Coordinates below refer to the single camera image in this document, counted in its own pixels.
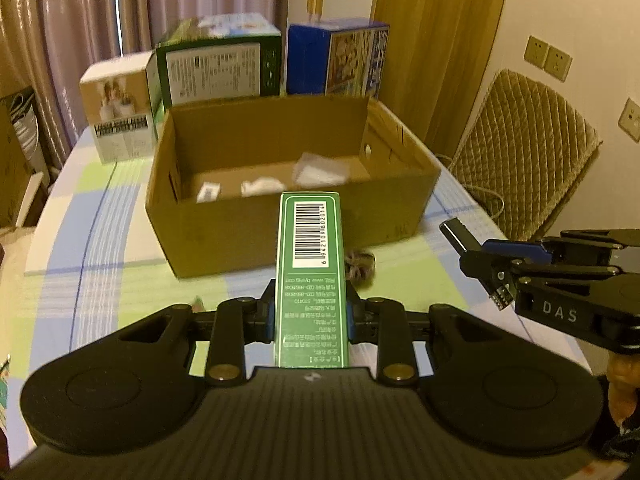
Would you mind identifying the black comb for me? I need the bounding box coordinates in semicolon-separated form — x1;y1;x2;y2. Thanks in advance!
439;218;514;310

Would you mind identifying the brown velvet scrunchie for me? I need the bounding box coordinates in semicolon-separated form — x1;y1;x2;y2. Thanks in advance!
345;250;375;287

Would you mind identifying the small green medicine box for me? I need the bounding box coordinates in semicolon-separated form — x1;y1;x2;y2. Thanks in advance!
274;192;349;368

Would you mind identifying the white barcode box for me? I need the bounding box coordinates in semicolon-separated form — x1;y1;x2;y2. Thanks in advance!
196;182;221;203

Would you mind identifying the white sock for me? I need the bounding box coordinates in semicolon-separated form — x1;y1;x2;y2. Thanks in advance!
241;177;286;197

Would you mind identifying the clear plastic bag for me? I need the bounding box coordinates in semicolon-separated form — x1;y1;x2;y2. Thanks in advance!
292;153;350;188

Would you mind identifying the person right hand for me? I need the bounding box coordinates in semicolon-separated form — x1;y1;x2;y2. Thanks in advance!
606;352;640;427

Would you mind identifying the open brown cardboard box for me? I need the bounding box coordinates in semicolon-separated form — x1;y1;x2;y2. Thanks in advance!
145;96;440;278

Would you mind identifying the checked tablecloth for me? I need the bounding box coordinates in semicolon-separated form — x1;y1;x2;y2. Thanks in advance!
0;123;591;466

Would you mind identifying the brown cardboard storage box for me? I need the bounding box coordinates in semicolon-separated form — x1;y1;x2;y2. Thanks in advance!
1;87;50;228

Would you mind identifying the white photo product box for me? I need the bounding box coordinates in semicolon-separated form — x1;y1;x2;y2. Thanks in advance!
79;51;162;164

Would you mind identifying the green milk carton box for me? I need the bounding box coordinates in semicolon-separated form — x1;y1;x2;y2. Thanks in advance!
155;13;283;108

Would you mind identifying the golden yellow curtain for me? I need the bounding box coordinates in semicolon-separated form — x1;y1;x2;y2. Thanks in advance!
372;0;504;156

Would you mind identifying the blue milk carton box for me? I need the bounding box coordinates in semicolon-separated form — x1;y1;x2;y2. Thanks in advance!
286;18;390;98

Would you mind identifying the pink window curtain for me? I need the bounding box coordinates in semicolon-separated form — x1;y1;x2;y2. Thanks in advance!
1;0;288;168

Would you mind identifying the beige wall socket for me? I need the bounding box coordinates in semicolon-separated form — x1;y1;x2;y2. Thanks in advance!
524;36;549;68
544;46;573;81
618;98;640;143

